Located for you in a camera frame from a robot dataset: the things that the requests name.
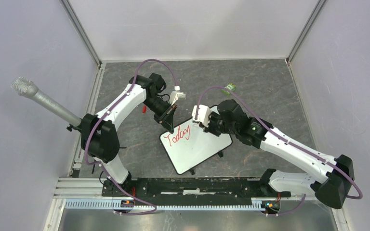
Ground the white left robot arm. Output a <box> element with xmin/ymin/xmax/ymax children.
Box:
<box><xmin>77</xmin><ymin>73</ymin><xmax>176</xmax><ymax>196</ymax></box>

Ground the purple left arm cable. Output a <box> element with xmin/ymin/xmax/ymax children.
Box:
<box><xmin>81</xmin><ymin>59</ymin><xmax>181</xmax><ymax>217</ymax></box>

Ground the small white whiteboard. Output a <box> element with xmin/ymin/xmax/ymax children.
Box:
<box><xmin>159</xmin><ymin>118</ymin><xmax>233</xmax><ymax>175</ymax></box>

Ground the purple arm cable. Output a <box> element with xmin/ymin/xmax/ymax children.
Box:
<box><xmin>194</xmin><ymin>85</ymin><xmax>363</xmax><ymax>218</ymax></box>
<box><xmin>81</xmin><ymin>59</ymin><xmax>181</xmax><ymax>217</ymax></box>

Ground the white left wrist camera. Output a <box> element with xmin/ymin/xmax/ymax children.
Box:
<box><xmin>169</xmin><ymin>86</ymin><xmax>186</xmax><ymax>105</ymax></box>

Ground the toothed light blue strip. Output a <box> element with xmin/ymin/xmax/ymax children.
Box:
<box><xmin>65</xmin><ymin>199</ymin><xmax>265</xmax><ymax>212</ymax></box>

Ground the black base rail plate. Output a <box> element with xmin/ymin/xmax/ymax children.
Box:
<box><xmin>101</xmin><ymin>177</ymin><xmax>291</xmax><ymax>206</ymax></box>

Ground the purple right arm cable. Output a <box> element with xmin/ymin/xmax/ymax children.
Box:
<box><xmin>194</xmin><ymin>85</ymin><xmax>363</xmax><ymax>218</ymax></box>

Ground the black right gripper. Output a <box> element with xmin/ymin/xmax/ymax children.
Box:
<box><xmin>199</xmin><ymin>110</ymin><xmax>238</xmax><ymax>137</ymax></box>

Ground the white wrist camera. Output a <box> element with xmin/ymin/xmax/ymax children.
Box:
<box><xmin>192</xmin><ymin>105</ymin><xmax>212</xmax><ymax>128</ymax></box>
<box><xmin>169</xmin><ymin>86</ymin><xmax>186</xmax><ymax>105</ymax></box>

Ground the green toy block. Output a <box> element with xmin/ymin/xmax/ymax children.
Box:
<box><xmin>222</xmin><ymin>83</ymin><xmax>236</xmax><ymax>95</ymax></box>

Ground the aluminium frame rail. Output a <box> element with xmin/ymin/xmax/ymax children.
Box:
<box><xmin>53</xmin><ymin>178</ymin><xmax>103</xmax><ymax>199</ymax></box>

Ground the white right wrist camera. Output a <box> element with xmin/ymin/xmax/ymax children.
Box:
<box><xmin>192</xmin><ymin>105</ymin><xmax>212</xmax><ymax>128</ymax></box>

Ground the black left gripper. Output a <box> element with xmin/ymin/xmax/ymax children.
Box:
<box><xmin>143</xmin><ymin>95</ymin><xmax>178</xmax><ymax>134</ymax></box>

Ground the silver microphone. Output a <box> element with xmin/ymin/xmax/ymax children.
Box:
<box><xmin>11</xmin><ymin>77</ymin><xmax>81</xmax><ymax>131</ymax></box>

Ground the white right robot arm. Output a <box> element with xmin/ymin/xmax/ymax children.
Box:
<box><xmin>192</xmin><ymin>100</ymin><xmax>355</xmax><ymax>209</ymax></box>

